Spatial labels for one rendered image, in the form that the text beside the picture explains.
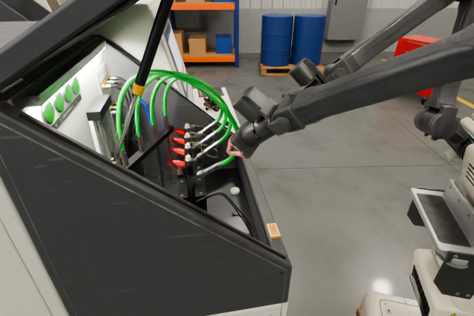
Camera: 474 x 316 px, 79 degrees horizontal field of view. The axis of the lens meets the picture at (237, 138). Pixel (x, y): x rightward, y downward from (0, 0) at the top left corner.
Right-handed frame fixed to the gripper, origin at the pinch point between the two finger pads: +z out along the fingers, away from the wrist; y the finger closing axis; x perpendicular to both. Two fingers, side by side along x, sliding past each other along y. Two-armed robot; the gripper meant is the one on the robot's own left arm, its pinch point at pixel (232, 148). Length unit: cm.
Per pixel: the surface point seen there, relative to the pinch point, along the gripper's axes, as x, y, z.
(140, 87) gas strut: -23.2, 21.1, -20.9
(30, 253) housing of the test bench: -17, 47, 13
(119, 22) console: -57, -21, 23
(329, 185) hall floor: 111, -131, 104
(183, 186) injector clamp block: 0.8, 4.1, 30.6
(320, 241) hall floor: 109, -65, 86
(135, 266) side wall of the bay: 1.9, 36.4, 10.6
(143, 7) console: -55, -28, 15
